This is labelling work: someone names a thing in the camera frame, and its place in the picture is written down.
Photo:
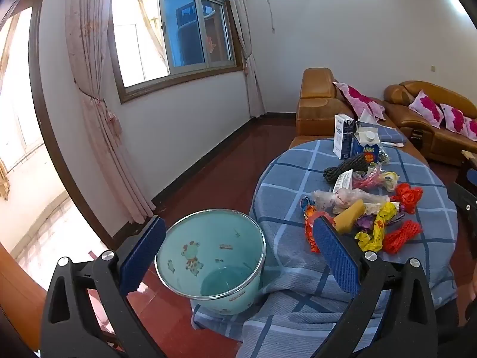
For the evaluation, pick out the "yellow snack wrapper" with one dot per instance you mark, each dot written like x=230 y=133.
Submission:
x=376 y=231

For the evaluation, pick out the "orange snack wrapper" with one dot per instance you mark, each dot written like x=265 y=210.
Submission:
x=309 y=231

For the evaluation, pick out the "red foam net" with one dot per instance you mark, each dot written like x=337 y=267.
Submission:
x=408 y=195
x=402 y=235

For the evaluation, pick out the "tall white and navy carton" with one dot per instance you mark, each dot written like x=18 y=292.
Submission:
x=341 y=138

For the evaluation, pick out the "folded blue plaid cloth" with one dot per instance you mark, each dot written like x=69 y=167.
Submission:
x=391 y=134

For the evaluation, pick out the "white label packet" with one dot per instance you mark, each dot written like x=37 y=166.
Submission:
x=343 y=181

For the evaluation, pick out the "blue plaid tablecloth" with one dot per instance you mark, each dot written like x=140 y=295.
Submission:
x=290 y=201

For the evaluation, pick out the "blue carton with white cap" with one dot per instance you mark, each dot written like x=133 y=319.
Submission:
x=367 y=149

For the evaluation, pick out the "wide pink curtain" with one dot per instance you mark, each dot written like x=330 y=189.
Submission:
x=97 y=82

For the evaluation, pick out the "yellow plastic bag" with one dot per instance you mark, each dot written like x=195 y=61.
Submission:
x=390 y=179

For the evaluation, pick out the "yellow foam block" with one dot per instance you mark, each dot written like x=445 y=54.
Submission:
x=348 y=220

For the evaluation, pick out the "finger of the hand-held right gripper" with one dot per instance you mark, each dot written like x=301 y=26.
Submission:
x=464 y=209

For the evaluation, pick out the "orange wooden door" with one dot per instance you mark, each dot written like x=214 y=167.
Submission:
x=18 y=298

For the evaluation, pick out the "clear plastic bag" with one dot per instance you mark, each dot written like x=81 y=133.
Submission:
x=346 y=197

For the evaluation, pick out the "wooden doorway frame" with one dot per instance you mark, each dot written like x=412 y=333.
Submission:
x=34 y=56

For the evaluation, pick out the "pink wrapper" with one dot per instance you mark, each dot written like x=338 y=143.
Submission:
x=365 y=181

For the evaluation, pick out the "window with wooden frame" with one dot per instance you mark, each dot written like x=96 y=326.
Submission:
x=179 y=26

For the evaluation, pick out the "narrow pink curtain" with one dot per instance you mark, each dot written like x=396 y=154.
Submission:
x=246 y=44

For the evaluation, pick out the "orange leather sofa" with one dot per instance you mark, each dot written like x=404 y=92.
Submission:
x=428 y=134

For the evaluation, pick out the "small dark snack packet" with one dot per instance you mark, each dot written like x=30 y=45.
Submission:
x=383 y=156

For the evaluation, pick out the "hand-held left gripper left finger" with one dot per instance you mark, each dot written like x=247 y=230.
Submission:
x=143 y=253

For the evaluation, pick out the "small black object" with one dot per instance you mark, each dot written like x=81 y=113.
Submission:
x=417 y=137

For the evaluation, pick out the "purple foil wrapper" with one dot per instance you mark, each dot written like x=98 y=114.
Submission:
x=362 y=223

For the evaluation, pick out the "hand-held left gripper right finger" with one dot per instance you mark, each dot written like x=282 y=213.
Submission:
x=335 y=257

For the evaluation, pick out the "orange leather armchair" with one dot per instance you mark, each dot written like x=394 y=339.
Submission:
x=316 y=93

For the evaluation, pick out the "pink and white pillow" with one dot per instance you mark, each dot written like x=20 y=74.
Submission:
x=426 y=108
x=357 y=99
x=454 y=119

